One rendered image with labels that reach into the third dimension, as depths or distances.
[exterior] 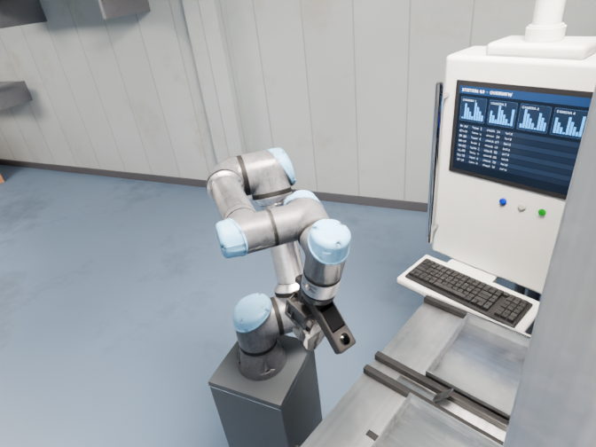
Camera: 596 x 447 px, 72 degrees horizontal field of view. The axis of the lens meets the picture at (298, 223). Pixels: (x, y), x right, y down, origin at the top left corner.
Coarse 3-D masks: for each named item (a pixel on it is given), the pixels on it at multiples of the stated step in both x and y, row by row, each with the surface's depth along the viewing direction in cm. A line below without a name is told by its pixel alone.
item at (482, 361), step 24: (456, 336) 117; (480, 336) 117; (504, 336) 116; (456, 360) 111; (480, 360) 110; (504, 360) 110; (456, 384) 105; (480, 384) 104; (504, 384) 104; (504, 408) 98
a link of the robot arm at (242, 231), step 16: (224, 160) 113; (208, 176) 108; (224, 176) 105; (240, 176) 111; (208, 192) 107; (224, 192) 94; (240, 192) 94; (224, 208) 87; (240, 208) 83; (224, 224) 78; (240, 224) 78; (256, 224) 78; (272, 224) 78; (224, 240) 76; (240, 240) 77; (256, 240) 78; (272, 240) 79; (224, 256) 79
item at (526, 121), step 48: (480, 48) 133; (528, 48) 113; (576, 48) 105; (480, 96) 127; (528, 96) 117; (576, 96) 108; (480, 144) 133; (528, 144) 122; (576, 144) 112; (480, 192) 141; (528, 192) 128; (480, 240) 149; (528, 240) 135; (528, 288) 143
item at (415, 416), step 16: (416, 400) 100; (400, 416) 99; (416, 416) 99; (432, 416) 98; (448, 416) 95; (384, 432) 93; (400, 432) 96; (416, 432) 95; (432, 432) 95; (448, 432) 95; (464, 432) 93
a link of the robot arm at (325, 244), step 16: (320, 224) 74; (336, 224) 74; (304, 240) 77; (320, 240) 71; (336, 240) 71; (320, 256) 72; (336, 256) 72; (304, 272) 78; (320, 272) 75; (336, 272) 75
